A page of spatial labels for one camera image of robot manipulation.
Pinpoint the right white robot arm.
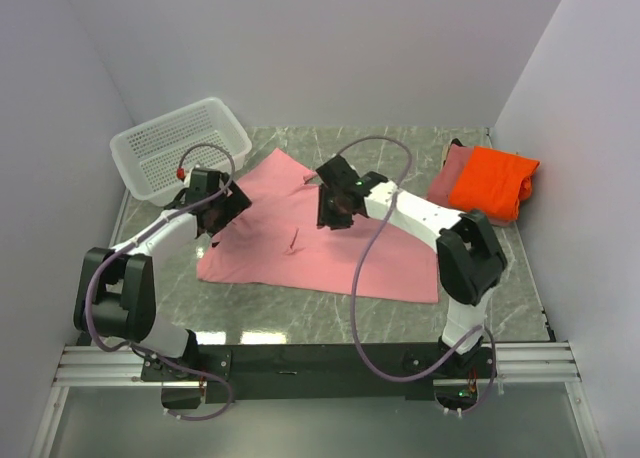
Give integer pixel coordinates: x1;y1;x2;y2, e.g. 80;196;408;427
316;155;507;378

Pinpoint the folded orange t shirt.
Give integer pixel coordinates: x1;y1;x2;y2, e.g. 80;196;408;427
449;146;540;222

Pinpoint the white plastic basket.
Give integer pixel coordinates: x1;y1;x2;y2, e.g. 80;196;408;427
110;97;252;207

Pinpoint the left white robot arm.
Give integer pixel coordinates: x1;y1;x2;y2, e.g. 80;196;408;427
73;168;252;380

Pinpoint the folded dusty pink t shirt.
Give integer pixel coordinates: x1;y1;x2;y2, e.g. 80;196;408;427
427;142;511;226

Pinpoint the black base beam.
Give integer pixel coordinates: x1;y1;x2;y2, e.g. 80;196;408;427
141;344;494;409

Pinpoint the aluminium frame rail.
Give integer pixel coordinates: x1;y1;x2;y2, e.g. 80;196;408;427
27;197;606;458

